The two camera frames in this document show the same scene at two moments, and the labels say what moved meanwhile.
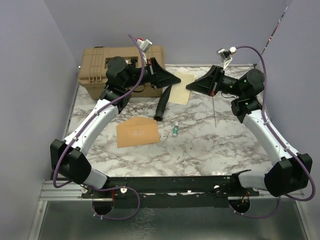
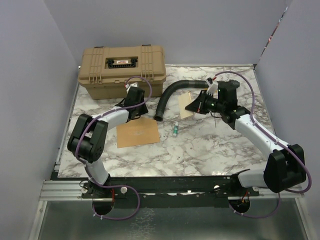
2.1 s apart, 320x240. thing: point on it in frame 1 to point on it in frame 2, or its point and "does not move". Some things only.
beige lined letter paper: (179, 94) to (184, 99)
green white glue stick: (175, 129) does not move
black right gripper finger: (205, 85) to (194, 106)
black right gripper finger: (209, 78) to (199, 97)
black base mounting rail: (170, 191) does not move
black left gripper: (159, 76) to (143, 110)
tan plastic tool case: (92, 72) does not move
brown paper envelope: (137, 131) does not move
